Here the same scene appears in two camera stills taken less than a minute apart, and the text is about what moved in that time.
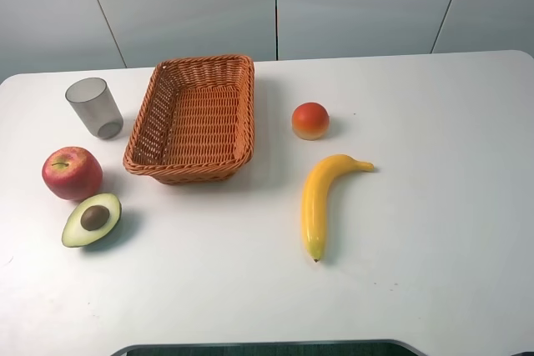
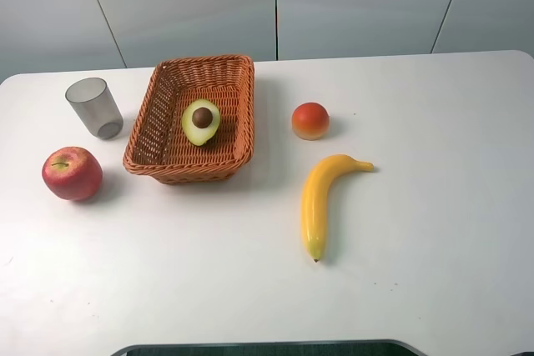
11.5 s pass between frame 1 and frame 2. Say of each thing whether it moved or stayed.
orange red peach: stayed
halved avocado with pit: moved
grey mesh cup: stayed
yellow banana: stayed
